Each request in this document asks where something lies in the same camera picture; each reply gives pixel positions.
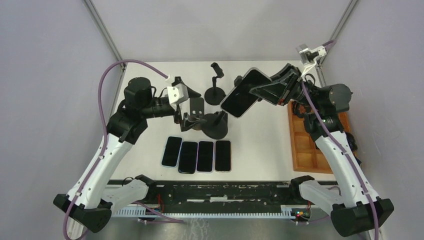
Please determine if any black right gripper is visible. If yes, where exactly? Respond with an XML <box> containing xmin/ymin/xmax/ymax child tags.
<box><xmin>250</xmin><ymin>62</ymin><xmax>323</xmax><ymax>111</ymax></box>

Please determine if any wooden base black phone stand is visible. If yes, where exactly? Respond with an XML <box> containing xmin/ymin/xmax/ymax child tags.
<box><xmin>188</xmin><ymin>97</ymin><xmax>205</xmax><ymax>131</ymax></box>

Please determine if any light blue cased phone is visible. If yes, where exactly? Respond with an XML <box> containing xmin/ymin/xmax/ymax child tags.
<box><xmin>161</xmin><ymin>136</ymin><xmax>183</xmax><ymax>168</ymax></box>

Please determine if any black round stand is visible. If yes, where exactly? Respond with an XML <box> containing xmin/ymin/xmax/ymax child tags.
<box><xmin>201</xmin><ymin>75</ymin><xmax>244</xmax><ymax>141</ymax></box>
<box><xmin>204</xmin><ymin>62</ymin><xmax>226</xmax><ymax>106</ymax></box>

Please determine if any white cased phone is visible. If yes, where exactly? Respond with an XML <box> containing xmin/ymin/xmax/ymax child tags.
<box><xmin>220</xmin><ymin>67</ymin><xmax>271</xmax><ymax>118</ymax></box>

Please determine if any black phone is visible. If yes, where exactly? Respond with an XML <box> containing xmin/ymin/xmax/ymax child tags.
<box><xmin>177</xmin><ymin>141</ymin><xmax>198</xmax><ymax>174</ymax></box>
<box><xmin>215</xmin><ymin>140</ymin><xmax>232</xmax><ymax>172</ymax></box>

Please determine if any white framed small phone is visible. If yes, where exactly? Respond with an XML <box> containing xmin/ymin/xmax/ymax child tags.
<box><xmin>196</xmin><ymin>141</ymin><xmax>214</xmax><ymax>173</ymax></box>

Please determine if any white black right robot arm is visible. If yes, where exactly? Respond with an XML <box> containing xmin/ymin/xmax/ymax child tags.
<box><xmin>248</xmin><ymin>64</ymin><xmax>394</xmax><ymax>239</ymax></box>

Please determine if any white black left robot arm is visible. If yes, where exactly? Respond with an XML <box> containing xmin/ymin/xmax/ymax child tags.
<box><xmin>53</xmin><ymin>76</ymin><xmax>202</xmax><ymax>233</ymax></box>

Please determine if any orange compartment tray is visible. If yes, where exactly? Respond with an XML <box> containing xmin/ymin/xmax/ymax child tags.
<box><xmin>287</xmin><ymin>101</ymin><xmax>333</xmax><ymax>174</ymax></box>

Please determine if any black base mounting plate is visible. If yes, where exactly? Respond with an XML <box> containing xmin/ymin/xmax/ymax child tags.
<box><xmin>105</xmin><ymin>180</ymin><xmax>323</xmax><ymax>215</ymax></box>

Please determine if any black cable bundle top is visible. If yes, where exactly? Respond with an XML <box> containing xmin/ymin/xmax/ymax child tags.
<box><xmin>291</xmin><ymin>102</ymin><xmax>309</xmax><ymax>119</ymax></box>

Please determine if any black cable bundle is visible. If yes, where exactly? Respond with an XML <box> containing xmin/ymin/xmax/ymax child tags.
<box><xmin>346</xmin><ymin>132</ymin><xmax>359</xmax><ymax>153</ymax></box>
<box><xmin>291</xmin><ymin>102</ymin><xmax>309</xmax><ymax>119</ymax></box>

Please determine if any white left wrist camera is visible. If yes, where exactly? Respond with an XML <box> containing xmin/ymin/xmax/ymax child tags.
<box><xmin>165</xmin><ymin>75</ymin><xmax>189</xmax><ymax>110</ymax></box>

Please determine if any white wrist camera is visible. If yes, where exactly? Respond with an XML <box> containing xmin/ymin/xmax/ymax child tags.
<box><xmin>296</xmin><ymin>44</ymin><xmax>327</xmax><ymax>78</ymax></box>
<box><xmin>165</xmin><ymin>75</ymin><xmax>189</xmax><ymax>110</ymax></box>

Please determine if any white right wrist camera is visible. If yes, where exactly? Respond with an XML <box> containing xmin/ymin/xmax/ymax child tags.
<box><xmin>296</xmin><ymin>44</ymin><xmax>327</xmax><ymax>78</ymax></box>

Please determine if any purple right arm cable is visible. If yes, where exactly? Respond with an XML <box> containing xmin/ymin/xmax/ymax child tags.
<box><xmin>299</xmin><ymin>39</ymin><xmax>381</xmax><ymax>240</ymax></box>

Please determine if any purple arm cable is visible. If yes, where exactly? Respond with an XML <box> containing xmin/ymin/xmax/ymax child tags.
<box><xmin>62</xmin><ymin>58</ymin><xmax>187</xmax><ymax>240</ymax></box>
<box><xmin>299</xmin><ymin>39</ymin><xmax>381</xmax><ymax>240</ymax></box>

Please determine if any black cable bundle middle right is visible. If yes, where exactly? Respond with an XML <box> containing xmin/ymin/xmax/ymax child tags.
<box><xmin>346</xmin><ymin>132</ymin><xmax>359</xmax><ymax>153</ymax></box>

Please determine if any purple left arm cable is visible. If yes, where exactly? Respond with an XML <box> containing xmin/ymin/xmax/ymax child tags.
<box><xmin>62</xmin><ymin>58</ymin><xmax>187</xmax><ymax>240</ymax></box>

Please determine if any white slotted cable duct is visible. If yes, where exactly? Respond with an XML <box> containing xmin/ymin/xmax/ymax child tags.
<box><xmin>112</xmin><ymin>205</ymin><xmax>300</xmax><ymax>220</ymax></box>

